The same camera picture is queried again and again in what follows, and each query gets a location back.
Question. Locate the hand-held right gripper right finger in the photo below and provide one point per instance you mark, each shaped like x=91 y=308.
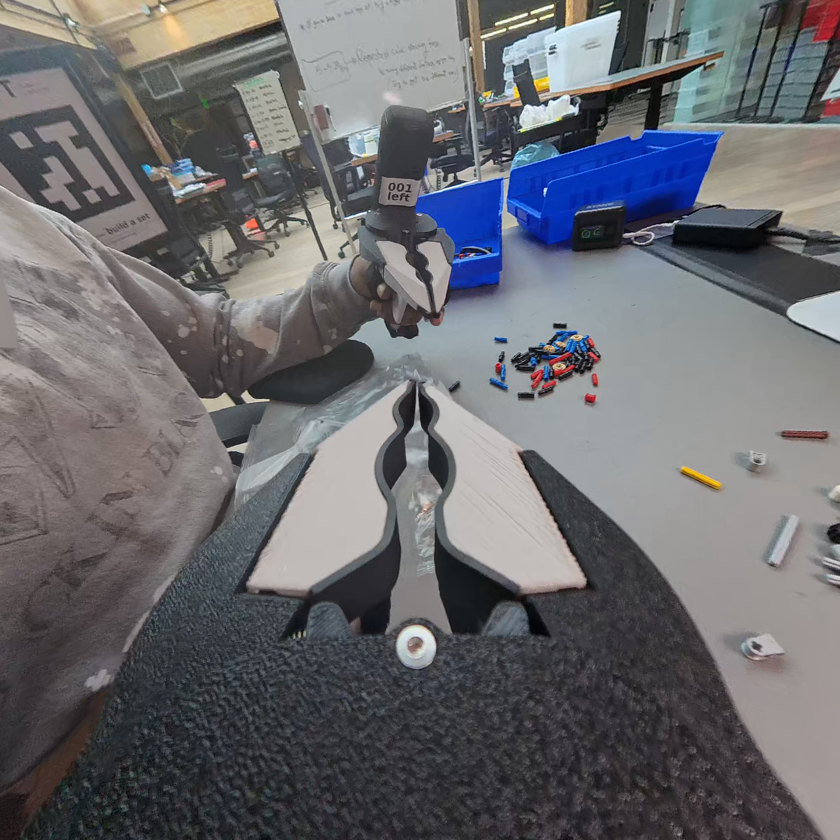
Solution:
x=505 y=518

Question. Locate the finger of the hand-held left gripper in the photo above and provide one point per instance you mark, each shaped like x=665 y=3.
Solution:
x=403 y=272
x=441 y=275

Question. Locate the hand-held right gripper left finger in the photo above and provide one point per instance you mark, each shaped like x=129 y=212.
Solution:
x=328 y=518

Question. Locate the small clear parts bag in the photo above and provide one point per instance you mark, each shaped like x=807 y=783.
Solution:
x=341 y=413

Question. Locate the person's left forearm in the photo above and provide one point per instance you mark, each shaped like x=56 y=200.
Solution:
x=262 y=334

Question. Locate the grey desk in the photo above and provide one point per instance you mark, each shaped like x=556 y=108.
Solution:
x=656 y=407

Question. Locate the wooden top standing desk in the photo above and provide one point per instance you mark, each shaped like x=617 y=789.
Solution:
x=643 y=75

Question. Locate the person's left hand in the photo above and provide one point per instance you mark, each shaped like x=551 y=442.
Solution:
x=367 y=289

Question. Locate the short blue storage bin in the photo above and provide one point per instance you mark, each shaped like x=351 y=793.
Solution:
x=472 y=223

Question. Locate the whiteboard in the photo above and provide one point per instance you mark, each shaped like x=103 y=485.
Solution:
x=374 y=52

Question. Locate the black office chair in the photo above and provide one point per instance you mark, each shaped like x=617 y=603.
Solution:
x=246 y=223
x=279 y=184

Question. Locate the black chair seat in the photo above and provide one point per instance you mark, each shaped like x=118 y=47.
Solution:
x=239 y=423

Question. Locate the black chair armrest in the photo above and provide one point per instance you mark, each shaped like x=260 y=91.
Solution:
x=308 y=374

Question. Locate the white paper chart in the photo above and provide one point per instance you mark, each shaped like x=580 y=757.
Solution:
x=266 y=111

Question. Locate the pile of blue black red pins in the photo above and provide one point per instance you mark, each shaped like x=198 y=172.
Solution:
x=558 y=361

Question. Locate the black device with display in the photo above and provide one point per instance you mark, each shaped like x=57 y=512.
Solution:
x=597 y=226

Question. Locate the yellow toy brick pin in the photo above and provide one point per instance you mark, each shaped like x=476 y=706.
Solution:
x=700 y=478

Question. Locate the long blue storage bin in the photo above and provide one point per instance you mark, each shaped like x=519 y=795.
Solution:
x=623 y=190

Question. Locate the translucent storage box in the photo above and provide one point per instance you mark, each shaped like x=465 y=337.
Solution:
x=584 y=52

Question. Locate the person's grey patterned hoodie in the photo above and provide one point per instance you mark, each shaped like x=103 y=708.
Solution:
x=98 y=426

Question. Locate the light grey axle rod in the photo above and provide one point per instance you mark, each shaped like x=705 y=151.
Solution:
x=782 y=540

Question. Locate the black flat box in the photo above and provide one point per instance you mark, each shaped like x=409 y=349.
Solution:
x=725 y=228

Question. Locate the dark red toy axle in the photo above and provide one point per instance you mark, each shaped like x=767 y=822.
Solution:
x=804 y=434

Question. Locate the pile of yellow grey bricks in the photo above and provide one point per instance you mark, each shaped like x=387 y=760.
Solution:
x=832 y=531

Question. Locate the black white marker board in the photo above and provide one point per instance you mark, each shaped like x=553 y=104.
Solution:
x=65 y=151

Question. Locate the white book stand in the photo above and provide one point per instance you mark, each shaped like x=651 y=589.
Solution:
x=820 y=318

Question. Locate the shelf of small drawers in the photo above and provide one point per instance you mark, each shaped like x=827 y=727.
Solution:
x=774 y=59

